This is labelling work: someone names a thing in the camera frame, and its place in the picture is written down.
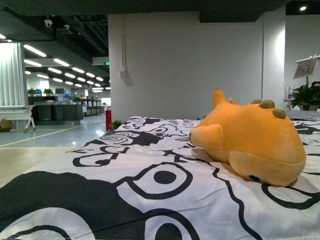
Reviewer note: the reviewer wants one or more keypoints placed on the black and white patterned bedsheet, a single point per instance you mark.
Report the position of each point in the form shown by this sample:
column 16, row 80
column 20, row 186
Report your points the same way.
column 145, row 181

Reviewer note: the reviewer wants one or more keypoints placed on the white security camera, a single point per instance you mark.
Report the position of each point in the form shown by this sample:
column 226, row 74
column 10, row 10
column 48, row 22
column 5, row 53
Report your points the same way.
column 48, row 23

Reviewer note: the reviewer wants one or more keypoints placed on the white folding table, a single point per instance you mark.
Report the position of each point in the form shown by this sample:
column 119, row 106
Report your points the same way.
column 18, row 112

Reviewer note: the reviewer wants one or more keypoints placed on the dark office counter desks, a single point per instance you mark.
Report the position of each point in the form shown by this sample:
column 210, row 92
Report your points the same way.
column 48, row 110

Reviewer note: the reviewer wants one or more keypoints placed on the framed picture on stand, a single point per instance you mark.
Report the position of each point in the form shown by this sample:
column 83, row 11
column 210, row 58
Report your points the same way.
column 306, row 67

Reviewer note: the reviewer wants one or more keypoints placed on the potted green plant right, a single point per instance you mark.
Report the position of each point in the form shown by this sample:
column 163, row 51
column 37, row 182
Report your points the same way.
column 307, row 98

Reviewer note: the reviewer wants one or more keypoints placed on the white vertical blinds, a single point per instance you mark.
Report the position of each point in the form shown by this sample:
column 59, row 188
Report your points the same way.
column 13, row 83

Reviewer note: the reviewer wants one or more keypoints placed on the red fire extinguisher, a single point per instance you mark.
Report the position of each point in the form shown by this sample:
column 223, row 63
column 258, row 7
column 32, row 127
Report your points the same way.
column 108, row 120

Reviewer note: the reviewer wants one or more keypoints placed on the orange plush dinosaur toy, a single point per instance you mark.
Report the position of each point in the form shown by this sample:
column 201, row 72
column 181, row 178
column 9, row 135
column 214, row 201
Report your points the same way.
column 257, row 140

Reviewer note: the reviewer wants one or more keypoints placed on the small green floor plant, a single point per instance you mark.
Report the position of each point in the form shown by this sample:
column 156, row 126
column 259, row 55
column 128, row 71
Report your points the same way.
column 116, row 124

